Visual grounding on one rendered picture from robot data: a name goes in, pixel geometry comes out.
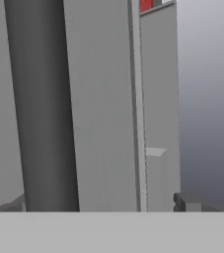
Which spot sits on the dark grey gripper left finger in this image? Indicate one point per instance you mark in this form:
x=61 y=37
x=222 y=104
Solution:
x=15 y=202

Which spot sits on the grey freezer door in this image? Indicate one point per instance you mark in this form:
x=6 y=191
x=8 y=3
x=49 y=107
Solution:
x=161 y=99

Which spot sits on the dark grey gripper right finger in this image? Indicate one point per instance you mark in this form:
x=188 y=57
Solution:
x=186 y=201

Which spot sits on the red box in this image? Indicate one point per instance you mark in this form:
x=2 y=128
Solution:
x=145 y=5

